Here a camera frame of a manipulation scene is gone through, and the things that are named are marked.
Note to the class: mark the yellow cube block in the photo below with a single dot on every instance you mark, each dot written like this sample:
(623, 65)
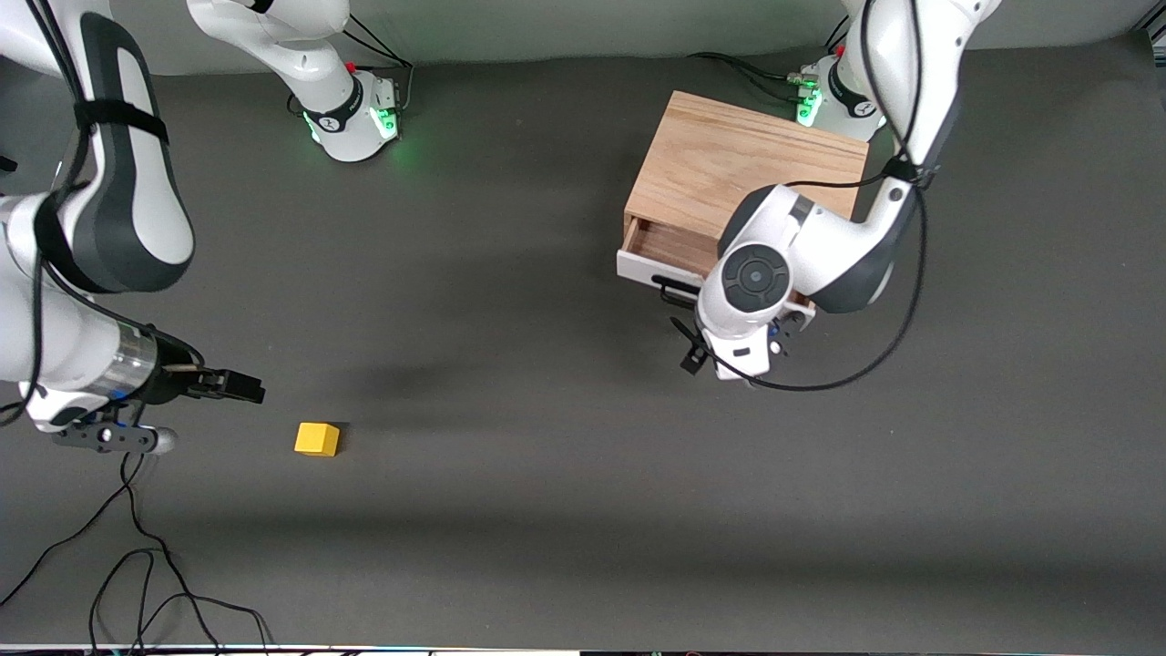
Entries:
(316, 439)

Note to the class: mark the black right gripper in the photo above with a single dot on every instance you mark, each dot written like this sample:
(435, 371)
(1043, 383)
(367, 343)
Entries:
(175, 374)

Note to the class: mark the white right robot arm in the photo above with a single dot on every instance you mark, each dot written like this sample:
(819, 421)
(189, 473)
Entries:
(118, 210)

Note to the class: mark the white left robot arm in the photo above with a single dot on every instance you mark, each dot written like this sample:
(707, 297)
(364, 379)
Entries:
(820, 246)

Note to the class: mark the wooden drawer cabinet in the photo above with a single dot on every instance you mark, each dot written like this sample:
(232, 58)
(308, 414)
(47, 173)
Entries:
(729, 155)

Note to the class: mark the dark grey table mat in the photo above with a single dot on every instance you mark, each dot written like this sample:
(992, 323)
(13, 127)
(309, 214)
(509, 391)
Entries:
(583, 456)

